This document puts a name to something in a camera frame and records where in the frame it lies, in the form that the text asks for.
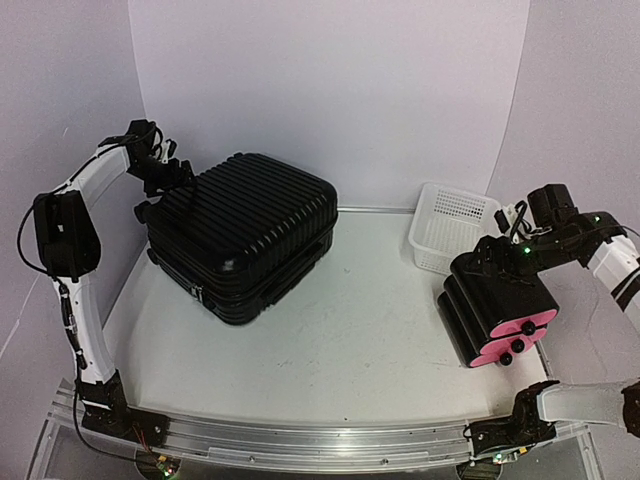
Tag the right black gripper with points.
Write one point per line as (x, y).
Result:
(487, 247)

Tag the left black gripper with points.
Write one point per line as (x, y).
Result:
(175, 180)

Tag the black ribbed hard-shell suitcase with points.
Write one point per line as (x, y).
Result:
(242, 234)

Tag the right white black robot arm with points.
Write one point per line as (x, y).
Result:
(560, 235)

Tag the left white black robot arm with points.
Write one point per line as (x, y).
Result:
(70, 251)

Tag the black pouch with pink end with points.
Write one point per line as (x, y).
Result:
(495, 299)

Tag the white perforated plastic basket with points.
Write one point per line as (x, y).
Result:
(448, 222)

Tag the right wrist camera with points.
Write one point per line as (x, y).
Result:
(506, 216)

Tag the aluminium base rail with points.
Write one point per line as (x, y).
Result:
(341, 449)

